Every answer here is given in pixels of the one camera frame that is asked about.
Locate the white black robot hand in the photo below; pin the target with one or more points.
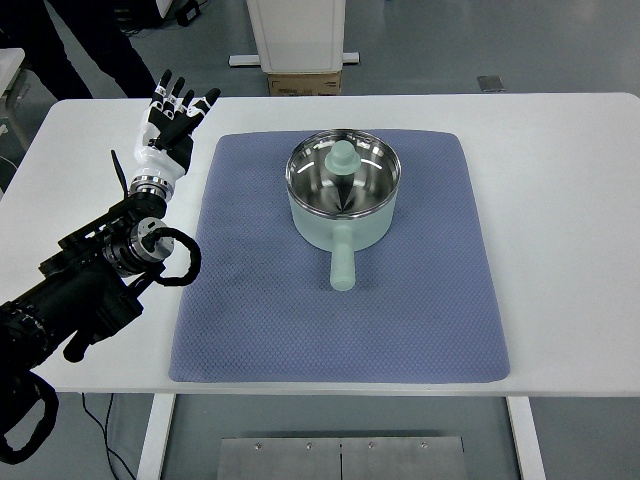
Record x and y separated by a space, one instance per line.
164 145

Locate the green pot with handle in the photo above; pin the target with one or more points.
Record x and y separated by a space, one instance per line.
342 186

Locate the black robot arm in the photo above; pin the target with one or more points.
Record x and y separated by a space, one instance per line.
90 292

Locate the brown cardboard box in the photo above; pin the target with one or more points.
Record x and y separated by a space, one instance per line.
304 84

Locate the white cabinet on stand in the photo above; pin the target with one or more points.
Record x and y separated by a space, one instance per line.
297 37

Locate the blue quilted mat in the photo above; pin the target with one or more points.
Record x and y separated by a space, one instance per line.
416 307

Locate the white left table leg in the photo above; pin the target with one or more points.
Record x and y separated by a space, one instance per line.
156 437

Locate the white table leg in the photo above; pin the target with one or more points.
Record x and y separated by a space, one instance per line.
525 438
156 437

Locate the grey floor outlet plate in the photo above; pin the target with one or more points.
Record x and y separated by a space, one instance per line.
491 84

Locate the white right table leg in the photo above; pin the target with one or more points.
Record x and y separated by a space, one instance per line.
525 438

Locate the metal base plate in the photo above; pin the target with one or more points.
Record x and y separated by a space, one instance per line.
343 458

